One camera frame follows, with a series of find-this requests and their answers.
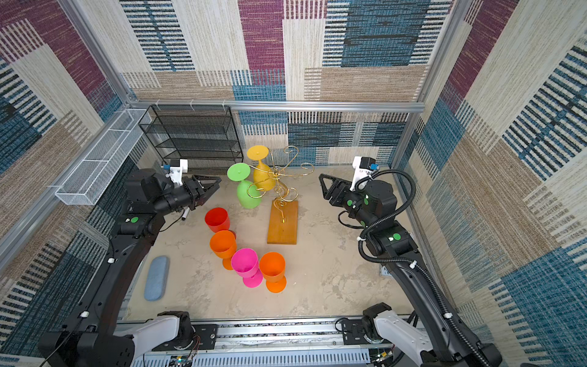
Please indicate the black mesh shelf rack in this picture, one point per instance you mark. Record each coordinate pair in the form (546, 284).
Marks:
(206, 136)

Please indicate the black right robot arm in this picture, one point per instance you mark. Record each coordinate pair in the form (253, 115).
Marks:
(384, 241)

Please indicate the red plastic wine glass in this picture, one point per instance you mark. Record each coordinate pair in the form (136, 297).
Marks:
(217, 219)

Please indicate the light orange plastic wine glass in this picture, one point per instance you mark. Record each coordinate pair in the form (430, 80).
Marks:
(223, 244)

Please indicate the black marker pen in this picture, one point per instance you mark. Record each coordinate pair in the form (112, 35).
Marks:
(185, 213)

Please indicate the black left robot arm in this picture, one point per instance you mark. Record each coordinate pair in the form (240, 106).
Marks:
(151, 196)

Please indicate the light blue oblong object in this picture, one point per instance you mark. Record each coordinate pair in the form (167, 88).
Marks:
(157, 278)

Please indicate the magenta plastic wine glass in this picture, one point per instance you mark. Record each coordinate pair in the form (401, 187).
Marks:
(245, 264)

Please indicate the dark orange plastic wine glass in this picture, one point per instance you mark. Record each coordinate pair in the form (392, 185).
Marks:
(273, 266)

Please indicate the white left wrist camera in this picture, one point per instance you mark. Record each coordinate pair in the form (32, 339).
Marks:
(175, 170)

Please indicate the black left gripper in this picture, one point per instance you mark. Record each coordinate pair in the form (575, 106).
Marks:
(198, 196)

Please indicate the gold wire wine glass rack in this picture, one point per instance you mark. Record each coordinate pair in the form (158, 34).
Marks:
(283, 223)

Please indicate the white wire wall basket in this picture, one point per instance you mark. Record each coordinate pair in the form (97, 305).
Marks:
(89, 179)

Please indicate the yellow plastic wine glass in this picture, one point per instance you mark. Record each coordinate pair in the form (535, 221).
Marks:
(261, 172)

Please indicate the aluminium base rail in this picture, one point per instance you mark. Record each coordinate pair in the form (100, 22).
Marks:
(275, 337)

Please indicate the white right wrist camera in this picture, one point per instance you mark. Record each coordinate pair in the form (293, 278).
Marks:
(364, 168)

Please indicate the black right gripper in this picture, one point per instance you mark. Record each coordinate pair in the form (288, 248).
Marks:
(342, 186)

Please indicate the green plastic wine glass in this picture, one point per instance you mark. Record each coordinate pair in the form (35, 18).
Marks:
(247, 192)

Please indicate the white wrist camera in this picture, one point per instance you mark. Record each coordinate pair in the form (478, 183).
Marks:
(175, 170)
(364, 168)

